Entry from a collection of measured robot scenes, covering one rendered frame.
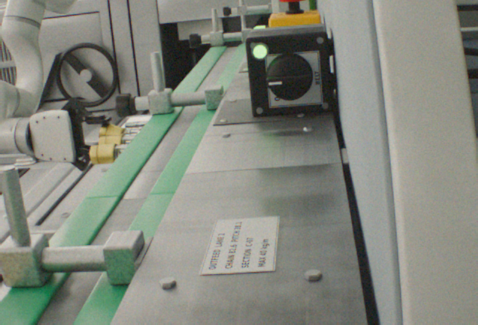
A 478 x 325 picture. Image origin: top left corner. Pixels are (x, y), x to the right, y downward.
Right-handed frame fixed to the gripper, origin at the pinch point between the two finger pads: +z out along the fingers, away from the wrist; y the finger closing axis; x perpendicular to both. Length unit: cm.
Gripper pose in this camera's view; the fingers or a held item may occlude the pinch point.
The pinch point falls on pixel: (101, 134)
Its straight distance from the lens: 140.1
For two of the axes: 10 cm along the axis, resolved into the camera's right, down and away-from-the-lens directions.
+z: 9.4, -0.1, -3.5
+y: -1.0, -9.7, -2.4
